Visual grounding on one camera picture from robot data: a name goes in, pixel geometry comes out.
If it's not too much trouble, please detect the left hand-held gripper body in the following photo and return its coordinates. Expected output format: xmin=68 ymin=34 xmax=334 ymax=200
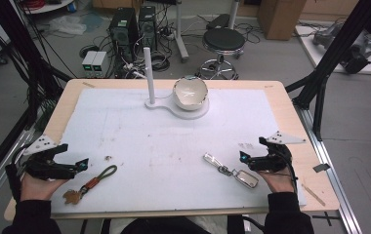
xmin=21 ymin=134 xmax=77 ymax=180

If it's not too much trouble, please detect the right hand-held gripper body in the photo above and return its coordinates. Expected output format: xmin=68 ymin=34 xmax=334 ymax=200
xmin=249 ymin=130 xmax=307 ymax=174

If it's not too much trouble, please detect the green cord keychain brown tag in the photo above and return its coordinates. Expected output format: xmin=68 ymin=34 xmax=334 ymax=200
xmin=62 ymin=164 xmax=119 ymax=206

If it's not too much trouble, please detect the silver clear keychain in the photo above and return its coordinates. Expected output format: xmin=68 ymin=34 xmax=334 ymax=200
xmin=202 ymin=152 xmax=260 ymax=190

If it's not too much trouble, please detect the white stand with pole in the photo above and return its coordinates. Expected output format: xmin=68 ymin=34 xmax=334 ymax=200
xmin=143 ymin=46 xmax=211 ymax=121

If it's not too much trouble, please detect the person's right hand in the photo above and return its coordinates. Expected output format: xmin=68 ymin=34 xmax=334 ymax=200
xmin=257 ymin=167 xmax=298 ymax=195

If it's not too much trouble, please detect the person's left hand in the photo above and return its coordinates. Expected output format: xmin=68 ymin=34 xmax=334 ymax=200
xmin=20 ymin=171 xmax=69 ymax=203

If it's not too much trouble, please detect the grey tape piece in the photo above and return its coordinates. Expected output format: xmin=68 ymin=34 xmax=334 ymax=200
xmin=312 ymin=163 xmax=332 ymax=174

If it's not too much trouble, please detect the thin wooden stick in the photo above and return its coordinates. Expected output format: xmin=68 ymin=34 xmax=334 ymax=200
xmin=301 ymin=182 xmax=327 ymax=208

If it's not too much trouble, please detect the wooden table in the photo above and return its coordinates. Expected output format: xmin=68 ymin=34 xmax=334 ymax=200
xmin=3 ymin=78 xmax=341 ymax=222

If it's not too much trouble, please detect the white table mat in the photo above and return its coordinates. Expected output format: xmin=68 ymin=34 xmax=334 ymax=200
xmin=50 ymin=87 xmax=308 ymax=215

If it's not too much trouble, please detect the white ceramic bowl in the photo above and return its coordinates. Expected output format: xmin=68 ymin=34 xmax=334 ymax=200
xmin=172 ymin=74 xmax=210 ymax=112

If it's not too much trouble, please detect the person's lap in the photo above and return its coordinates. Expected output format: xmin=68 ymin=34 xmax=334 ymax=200
xmin=101 ymin=214 xmax=266 ymax=234

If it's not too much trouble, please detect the white power supply unit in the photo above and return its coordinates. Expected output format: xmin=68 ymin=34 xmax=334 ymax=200
xmin=81 ymin=50 xmax=99 ymax=78
xmin=91 ymin=51 xmax=109 ymax=79

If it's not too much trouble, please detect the black round stool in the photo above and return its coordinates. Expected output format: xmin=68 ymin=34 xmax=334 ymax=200
xmin=198 ymin=26 xmax=247 ymax=81

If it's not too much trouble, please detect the white floor board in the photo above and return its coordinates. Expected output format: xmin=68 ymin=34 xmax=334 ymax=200
xmin=294 ymin=24 xmax=371 ymax=76

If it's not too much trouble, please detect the black foot pedal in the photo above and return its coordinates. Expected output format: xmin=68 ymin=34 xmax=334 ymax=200
xmin=205 ymin=13 xmax=231 ymax=31

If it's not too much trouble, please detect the large black computer tower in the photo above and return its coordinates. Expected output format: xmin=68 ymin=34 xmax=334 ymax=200
xmin=107 ymin=7 xmax=141 ymax=79

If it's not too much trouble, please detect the clear plastic bag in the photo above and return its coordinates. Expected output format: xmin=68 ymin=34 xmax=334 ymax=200
xmin=47 ymin=15 xmax=88 ymax=36

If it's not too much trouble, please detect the white desk leg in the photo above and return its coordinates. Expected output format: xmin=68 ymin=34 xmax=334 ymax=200
xmin=173 ymin=0 xmax=190 ymax=63

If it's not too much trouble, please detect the cardboard box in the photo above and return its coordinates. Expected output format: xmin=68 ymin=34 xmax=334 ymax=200
xmin=257 ymin=0 xmax=308 ymax=42

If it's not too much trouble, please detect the grey machine on board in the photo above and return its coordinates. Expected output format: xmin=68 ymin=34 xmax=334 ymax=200
xmin=311 ymin=21 xmax=371 ymax=75

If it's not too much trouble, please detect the slim black computer tower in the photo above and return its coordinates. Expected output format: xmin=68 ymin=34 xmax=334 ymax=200
xmin=137 ymin=5 xmax=159 ymax=53

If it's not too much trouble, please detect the round white table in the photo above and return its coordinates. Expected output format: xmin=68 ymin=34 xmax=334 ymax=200
xmin=20 ymin=0 xmax=76 ymax=15

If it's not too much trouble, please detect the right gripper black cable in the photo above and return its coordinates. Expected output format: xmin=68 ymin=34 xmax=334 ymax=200
xmin=279 ymin=152 xmax=301 ymax=196

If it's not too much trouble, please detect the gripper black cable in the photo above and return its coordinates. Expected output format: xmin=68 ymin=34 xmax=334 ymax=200
xmin=279 ymin=152 xmax=301 ymax=196
xmin=5 ymin=145 xmax=28 ymax=204

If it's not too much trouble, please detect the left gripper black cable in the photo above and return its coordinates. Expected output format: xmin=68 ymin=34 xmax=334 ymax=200
xmin=5 ymin=145 xmax=28 ymax=204

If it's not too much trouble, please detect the black metal frame with cables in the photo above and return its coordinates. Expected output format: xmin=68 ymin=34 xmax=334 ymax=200
xmin=0 ymin=0 xmax=74 ymax=194

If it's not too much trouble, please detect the coiled black cable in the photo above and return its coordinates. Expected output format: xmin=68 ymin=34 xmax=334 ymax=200
xmin=148 ymin=51 xmax=172 ymax=73

